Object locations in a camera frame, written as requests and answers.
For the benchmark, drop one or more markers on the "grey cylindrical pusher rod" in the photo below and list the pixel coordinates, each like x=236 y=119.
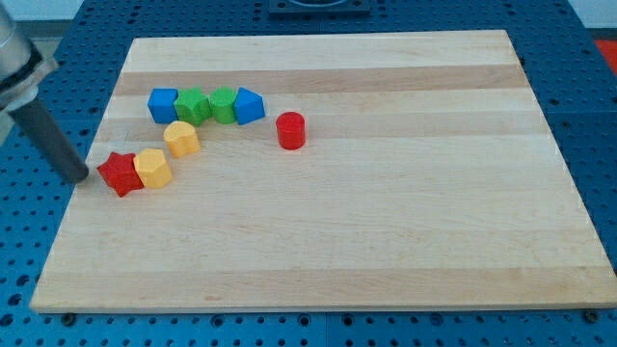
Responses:
x=35 y=121

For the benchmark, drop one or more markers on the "red star block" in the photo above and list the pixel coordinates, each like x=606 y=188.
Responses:
x=119 y=173

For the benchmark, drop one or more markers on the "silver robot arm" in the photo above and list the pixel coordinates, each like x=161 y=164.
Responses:
x=23 y=68

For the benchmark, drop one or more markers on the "green star block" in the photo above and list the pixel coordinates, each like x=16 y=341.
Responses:
x=192 y=106

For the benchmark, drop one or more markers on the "blue cube block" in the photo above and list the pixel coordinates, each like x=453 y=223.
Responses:
x=161 y=105

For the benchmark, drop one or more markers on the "yellow hexagon block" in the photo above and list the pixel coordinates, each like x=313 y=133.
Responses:
x=152 y=167

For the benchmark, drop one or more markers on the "yellow heart block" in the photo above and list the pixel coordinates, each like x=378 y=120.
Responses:
x=181 y=139

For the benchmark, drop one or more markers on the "green cylinder block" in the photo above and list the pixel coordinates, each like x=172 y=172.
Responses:
x=222 y=105

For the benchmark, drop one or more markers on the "blue triangle block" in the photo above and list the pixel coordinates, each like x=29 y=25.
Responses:
x=248 y=106

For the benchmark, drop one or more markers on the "red cylinder block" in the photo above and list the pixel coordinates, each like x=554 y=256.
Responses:
x=291 y=130

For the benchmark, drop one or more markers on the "wooden board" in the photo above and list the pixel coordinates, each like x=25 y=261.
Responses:
x=429 y=180

